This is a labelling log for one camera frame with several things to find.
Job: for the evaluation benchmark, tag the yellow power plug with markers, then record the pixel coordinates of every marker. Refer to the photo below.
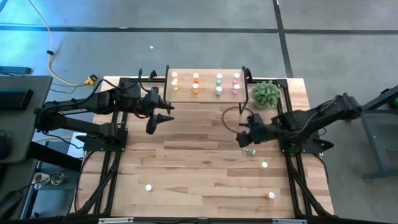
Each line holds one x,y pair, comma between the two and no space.
90,81

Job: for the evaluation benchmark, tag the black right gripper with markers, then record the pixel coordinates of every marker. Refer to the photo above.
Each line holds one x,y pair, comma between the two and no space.
261,132

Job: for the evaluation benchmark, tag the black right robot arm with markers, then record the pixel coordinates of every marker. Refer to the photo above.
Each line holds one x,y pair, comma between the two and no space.
311,121

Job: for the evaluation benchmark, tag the silver metal bracket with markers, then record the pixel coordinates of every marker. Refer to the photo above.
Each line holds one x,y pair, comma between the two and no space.
289,221
115,221

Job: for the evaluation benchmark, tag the black metal rig frame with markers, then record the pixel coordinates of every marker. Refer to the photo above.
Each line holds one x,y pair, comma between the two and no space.
282,83

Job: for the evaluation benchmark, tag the green ball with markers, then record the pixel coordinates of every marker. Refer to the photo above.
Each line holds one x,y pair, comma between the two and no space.
395,103

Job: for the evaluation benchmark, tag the green plant in grey pot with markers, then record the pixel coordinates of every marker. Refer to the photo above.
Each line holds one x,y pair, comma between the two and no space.
265,94

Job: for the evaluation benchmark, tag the grey metal cart frame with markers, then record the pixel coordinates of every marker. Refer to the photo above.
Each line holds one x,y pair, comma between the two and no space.
373,146

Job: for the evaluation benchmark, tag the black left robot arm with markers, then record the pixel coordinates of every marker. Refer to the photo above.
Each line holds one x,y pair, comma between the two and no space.
77,109

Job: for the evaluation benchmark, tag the flat black device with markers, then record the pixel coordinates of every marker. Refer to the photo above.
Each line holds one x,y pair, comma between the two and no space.
15,70

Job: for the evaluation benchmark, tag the wooden shelf black metal frame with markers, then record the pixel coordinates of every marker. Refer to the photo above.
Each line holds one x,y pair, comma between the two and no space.
205,98

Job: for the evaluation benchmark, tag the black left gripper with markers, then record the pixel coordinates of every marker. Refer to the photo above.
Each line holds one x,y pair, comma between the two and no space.
150,101

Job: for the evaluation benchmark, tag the grey side desk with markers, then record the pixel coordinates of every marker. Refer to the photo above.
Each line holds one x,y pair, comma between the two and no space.
18,130

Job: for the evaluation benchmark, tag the black device on desk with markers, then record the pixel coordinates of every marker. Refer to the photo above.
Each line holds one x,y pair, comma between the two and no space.
15,99

